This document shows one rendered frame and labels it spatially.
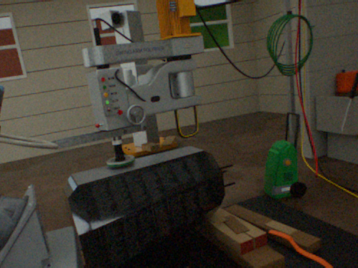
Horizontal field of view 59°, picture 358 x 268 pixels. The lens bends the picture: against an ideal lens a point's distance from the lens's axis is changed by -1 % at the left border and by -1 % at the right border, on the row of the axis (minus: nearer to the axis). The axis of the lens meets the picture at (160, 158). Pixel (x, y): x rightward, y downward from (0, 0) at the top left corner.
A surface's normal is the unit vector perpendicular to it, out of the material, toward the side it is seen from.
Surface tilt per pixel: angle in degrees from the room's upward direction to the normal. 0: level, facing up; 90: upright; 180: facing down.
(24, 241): 90
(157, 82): 90
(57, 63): 90
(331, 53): 90
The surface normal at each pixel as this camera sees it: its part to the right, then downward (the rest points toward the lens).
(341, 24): 0.29, 0.20
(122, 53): 0.52, 0.14
